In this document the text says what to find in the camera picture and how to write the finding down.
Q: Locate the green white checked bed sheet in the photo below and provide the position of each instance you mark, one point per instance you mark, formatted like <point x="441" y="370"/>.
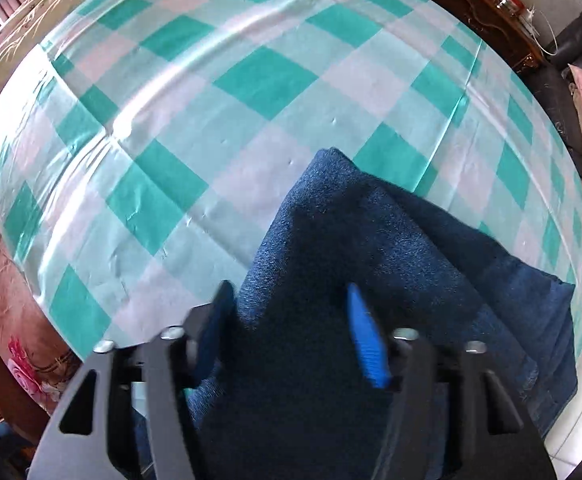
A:
<point x="221" y="85"/>

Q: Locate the dark wooden nightstand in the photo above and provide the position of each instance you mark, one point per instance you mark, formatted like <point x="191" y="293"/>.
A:
<point x="471" y="5"/>

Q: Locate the metal lid jar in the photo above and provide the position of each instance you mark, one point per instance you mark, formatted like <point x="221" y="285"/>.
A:
<point x="507" y="2"/>

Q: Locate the blue denim pants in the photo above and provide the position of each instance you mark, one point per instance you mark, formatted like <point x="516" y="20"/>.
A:
<point x="346" y="220"/>

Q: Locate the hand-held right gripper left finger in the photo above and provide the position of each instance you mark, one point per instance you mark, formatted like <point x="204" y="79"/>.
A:
<point x="218" y="315"/>

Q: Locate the pink floral bedspread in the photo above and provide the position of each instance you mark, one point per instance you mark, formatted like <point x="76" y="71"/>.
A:
<point x="1" y="270"/>

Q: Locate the black leather sofa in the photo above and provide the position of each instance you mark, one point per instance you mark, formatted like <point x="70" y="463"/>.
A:
<point x="576" y="35"/>

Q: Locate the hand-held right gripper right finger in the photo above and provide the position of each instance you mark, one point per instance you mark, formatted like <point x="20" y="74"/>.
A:
<point x="366" y="340"/>

